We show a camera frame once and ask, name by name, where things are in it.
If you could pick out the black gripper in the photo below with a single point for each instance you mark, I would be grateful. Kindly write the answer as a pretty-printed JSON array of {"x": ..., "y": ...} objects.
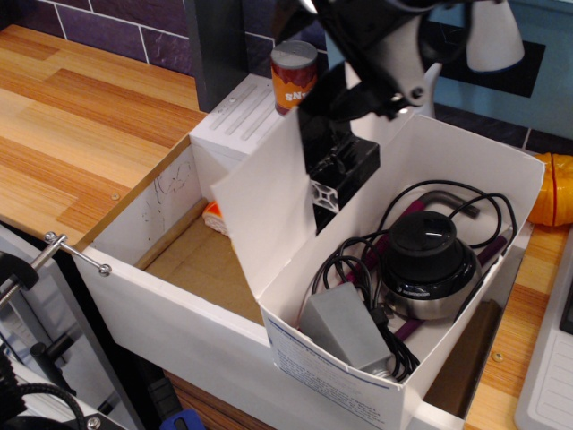
[{"x": 383, "y": 44}]

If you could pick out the white cardboard box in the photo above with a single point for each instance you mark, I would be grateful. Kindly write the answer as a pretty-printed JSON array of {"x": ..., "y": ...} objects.
[{"x": 363, "y": 297}]

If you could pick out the brown toy beans can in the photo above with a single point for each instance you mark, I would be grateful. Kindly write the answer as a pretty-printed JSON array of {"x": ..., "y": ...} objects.
[{"x": 293, "y": 73}]

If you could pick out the grey toy faucet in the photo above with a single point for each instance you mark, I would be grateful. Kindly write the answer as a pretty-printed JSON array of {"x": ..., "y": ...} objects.
[{"x": 431, "y": 77}]

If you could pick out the orange salmon sushi toy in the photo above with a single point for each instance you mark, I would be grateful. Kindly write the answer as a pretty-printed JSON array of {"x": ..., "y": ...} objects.
[{"x": 213, "y": 218}]

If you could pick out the light blue panel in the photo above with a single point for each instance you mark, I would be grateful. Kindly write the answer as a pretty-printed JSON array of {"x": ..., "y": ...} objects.
[{"x": 529, "y": 104}]

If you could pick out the black 3D mouse puck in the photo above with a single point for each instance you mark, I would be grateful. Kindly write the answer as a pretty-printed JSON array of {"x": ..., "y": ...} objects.
[{"x": 427, "y": 271}]

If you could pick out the white toy sink unit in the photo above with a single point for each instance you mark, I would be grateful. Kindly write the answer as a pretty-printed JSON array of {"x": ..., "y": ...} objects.
[{"x": 178, "y": 296}]

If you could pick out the grey wedge block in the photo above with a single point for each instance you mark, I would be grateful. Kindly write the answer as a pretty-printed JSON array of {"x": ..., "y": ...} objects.
[{"x": 338, "y": 321}]

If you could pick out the orange toy pumpkin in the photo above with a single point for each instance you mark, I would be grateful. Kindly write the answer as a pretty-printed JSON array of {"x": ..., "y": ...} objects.
[{"x": 553, "y": 206}]

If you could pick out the white toy stove edge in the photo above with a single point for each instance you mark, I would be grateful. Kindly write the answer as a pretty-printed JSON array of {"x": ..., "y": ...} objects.
[{"x": 545, "y": 401}]

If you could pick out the dark grey vertical post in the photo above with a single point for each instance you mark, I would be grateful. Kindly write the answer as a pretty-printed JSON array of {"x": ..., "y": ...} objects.
[{"x": 218, "y": 50}]

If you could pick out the metal clamp with black handle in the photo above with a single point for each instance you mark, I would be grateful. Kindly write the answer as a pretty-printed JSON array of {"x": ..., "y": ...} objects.
[{"x": 24, "y": 275}]

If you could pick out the blue clamp handle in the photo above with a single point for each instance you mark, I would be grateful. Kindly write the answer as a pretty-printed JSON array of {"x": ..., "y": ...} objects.
[{"x": 187, "y": 419}]

